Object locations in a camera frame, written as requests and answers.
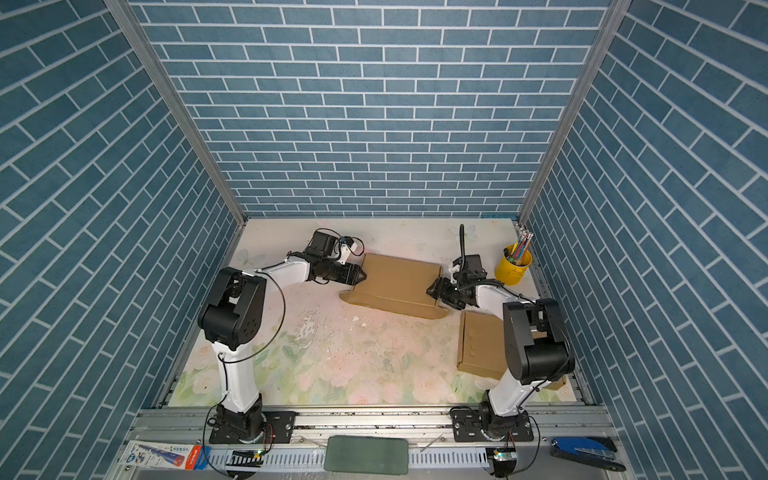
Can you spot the blue black pliers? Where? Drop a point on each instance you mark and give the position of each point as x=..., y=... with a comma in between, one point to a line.
x=597, y=452

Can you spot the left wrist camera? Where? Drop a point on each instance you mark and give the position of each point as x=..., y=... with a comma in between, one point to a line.
x=329, y=244

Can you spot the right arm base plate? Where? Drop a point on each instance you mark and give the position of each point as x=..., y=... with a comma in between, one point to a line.
x=470, y=425

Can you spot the white printed package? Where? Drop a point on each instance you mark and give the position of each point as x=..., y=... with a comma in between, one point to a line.
x=154, y=455

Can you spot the yellow pencil cup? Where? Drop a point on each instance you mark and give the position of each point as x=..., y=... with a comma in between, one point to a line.
x=511, y=273

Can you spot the brown cardboard box sheet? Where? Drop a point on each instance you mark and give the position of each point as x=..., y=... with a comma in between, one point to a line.
x=480, y=345

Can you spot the aluminium front rail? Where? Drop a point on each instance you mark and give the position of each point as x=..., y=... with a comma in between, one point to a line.
x=433, y=453

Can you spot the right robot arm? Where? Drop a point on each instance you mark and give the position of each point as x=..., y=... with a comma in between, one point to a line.
x=508, y=397

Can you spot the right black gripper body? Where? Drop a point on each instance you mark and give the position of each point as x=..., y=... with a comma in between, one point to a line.
x=454, y=293

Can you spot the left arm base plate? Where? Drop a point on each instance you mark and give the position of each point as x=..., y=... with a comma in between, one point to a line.
x=266, y=428

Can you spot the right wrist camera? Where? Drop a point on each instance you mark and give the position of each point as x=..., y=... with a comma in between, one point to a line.
x=467, y=269

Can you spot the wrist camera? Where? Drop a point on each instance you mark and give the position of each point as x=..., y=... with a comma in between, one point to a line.
x=467, y=269
x=329, y=244

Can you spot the green rectangular pad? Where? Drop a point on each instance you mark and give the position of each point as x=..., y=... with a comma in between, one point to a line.
x=367, y=455

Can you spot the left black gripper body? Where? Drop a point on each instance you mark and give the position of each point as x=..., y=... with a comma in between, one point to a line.
x=332, y=270

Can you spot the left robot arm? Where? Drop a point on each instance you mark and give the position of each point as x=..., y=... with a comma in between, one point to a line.
x=231, y=319

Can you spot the coloured pencils bundle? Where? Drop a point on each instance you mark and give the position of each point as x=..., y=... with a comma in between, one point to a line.
x=516, y=254

